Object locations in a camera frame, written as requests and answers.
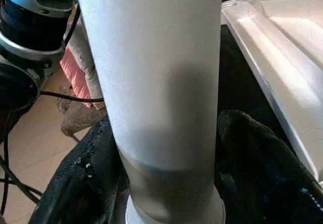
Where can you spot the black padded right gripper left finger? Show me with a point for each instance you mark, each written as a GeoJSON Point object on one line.
{"type": "Point", "coordinates": [85, 178]}

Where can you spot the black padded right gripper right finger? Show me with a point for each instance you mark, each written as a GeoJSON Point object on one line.
{"type": "Point", "coordinates": [260, 173]}

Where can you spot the white plastic table leg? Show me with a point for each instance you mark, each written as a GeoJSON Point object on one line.
{"type": "Point", "coordinates": [156, 70]}

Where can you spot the white plastic table top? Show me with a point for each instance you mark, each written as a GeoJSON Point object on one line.
{"type": "Point", "coordinates": [282, 45]}

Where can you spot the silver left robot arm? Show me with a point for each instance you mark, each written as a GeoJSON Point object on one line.
{"type": "Point", "coordinates": [27, 19]}

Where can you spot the brown woven fabric item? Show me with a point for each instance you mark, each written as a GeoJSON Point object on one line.
{"type": "Point", "coordinates": [80, 118]}

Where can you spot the pink quilted fabric item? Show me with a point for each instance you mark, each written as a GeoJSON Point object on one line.
{"type": "Point", "coordinates": [75, 77]}

